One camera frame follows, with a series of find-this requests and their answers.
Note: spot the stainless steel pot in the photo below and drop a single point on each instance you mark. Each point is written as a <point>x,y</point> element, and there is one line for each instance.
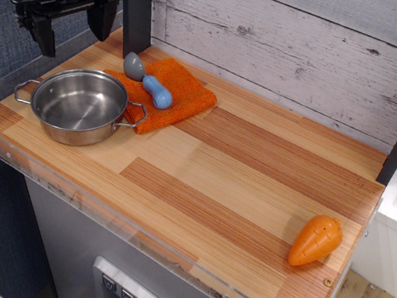
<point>80,107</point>

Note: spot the grey and blue toy scoop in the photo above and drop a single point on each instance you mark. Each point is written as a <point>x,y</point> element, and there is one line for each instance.
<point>134,69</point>

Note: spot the clear acrylic table guard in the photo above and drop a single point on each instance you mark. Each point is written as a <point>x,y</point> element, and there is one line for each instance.
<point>218,198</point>

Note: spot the orange folded cloth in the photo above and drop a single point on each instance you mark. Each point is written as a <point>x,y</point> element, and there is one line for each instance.
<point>189,97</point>

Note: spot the silver toy fridge cabinet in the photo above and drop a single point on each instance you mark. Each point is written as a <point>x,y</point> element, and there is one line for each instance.
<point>72,241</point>

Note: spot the orange plastic toy carrot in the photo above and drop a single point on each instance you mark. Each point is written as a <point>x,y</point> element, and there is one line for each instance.
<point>319,238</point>

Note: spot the brass screw in table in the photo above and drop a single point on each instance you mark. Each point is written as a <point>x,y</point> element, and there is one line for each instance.
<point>328,282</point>

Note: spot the dark grey left post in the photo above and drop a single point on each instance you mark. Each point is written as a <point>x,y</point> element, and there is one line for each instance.
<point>136,26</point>

